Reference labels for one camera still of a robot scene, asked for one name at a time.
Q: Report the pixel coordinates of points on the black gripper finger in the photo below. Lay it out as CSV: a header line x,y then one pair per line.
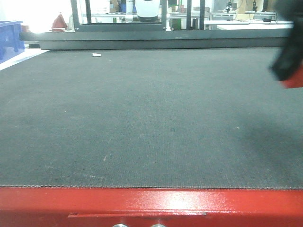
x,y
289,59

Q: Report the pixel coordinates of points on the red metal table edge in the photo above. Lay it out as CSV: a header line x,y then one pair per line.
x,y
142,207

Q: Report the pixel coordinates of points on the red magnetic cube block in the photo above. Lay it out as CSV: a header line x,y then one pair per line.
x,y
295,80

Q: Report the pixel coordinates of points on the white black robot base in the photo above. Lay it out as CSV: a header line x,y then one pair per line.
x,y
148,12

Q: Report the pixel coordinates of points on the white background table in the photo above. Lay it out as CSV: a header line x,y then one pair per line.
x,y
249,25

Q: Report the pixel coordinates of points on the red triangular object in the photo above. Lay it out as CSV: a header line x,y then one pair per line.
x,y
59,24

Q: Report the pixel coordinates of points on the black metal frame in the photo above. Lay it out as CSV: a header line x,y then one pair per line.
x,y
109,16

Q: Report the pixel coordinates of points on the dark grey table mat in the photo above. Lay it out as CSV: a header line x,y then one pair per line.
x,y
203,118

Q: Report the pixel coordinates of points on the blue plastic bin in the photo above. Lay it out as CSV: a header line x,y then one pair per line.
x,y
10,43

